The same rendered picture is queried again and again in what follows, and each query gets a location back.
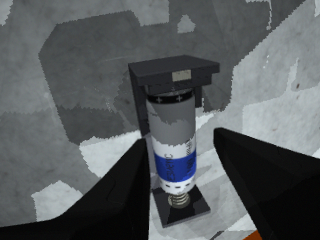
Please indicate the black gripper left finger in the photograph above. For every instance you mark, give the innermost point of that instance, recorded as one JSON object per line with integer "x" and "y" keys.
{"x": 116, "y": 208}

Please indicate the white and blue battery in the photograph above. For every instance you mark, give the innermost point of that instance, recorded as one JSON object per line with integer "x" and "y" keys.
{"x": 172, "y": 120}

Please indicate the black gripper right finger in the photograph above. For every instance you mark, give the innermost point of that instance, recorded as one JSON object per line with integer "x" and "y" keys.
{"x": 279, "y": 188}

